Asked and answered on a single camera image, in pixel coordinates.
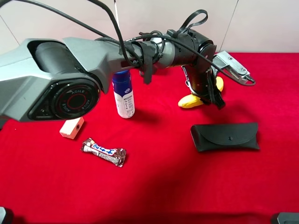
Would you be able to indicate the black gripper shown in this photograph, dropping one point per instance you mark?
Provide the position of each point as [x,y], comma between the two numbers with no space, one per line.
[202,84]

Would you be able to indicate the yellow toy banana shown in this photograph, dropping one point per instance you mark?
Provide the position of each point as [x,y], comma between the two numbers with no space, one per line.
[191,101]

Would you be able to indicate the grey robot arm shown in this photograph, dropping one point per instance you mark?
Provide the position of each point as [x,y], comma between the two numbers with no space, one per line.
[47,79]

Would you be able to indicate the black glasses case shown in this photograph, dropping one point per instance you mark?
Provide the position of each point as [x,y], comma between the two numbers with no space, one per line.
[225,136]

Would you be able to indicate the red tablecloth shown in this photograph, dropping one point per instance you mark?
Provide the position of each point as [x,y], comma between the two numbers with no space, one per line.
[46,178]

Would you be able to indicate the blue white spray bottle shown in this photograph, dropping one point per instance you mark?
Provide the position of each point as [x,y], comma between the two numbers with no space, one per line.
[123,94]

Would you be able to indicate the chocolate bar wrapper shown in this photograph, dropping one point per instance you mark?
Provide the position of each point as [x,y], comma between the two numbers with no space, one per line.
[115,155]

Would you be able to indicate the white pole behind table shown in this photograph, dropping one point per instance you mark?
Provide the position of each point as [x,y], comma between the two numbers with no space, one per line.
[116,13]

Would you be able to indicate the dark base corner right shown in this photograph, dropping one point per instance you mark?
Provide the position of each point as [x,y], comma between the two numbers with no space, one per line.
[285,218]

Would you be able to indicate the dark base corner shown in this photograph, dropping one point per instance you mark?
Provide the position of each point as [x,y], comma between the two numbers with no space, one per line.
[6,216]
[285,218]

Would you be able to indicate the white rectangular block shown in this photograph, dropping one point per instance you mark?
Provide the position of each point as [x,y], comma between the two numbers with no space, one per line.
[71,128]

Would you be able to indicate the dark base corner left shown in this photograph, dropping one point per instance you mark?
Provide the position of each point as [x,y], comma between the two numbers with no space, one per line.
[6,216]

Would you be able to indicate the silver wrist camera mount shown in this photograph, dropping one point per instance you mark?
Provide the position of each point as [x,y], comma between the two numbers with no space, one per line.
[233,69]

